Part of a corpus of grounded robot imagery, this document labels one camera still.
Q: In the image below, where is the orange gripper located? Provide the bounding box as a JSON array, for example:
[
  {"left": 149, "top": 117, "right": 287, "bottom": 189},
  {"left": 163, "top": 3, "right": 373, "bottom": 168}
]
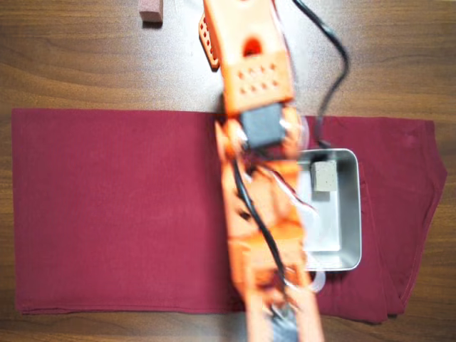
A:
[{"left": 229, "top": 242, "right": 326, "bottom": 342}]

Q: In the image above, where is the beige sponge cube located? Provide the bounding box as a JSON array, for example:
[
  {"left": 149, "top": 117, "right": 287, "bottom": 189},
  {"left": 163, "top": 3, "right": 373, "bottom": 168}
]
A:
[{"left": 309, "top": 160, "right": 339, "bottom": 195}]

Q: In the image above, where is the rectangular metal tray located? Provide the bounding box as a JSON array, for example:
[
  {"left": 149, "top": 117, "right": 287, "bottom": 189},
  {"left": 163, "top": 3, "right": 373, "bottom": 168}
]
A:
[{"left": 296, "top": 147, "right": 363, "bottom": 273}]

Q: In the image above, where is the maroon cloth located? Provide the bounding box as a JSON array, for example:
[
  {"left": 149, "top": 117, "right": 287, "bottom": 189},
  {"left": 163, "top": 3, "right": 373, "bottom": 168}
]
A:
[{"left": 10, "top": 108, "right": 448, "bottom": 326}]

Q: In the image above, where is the pink block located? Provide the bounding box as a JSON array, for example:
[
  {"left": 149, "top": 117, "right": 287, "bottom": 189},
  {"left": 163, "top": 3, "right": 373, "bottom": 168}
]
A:
[{"left": 138, "top": 0, "right": 166, "bottom": 26}]

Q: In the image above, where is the black cable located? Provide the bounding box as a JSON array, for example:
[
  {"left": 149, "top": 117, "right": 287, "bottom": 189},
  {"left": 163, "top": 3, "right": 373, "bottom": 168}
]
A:
[{"left": 231, "top": 0, "right": 351, "bottom": 286}]

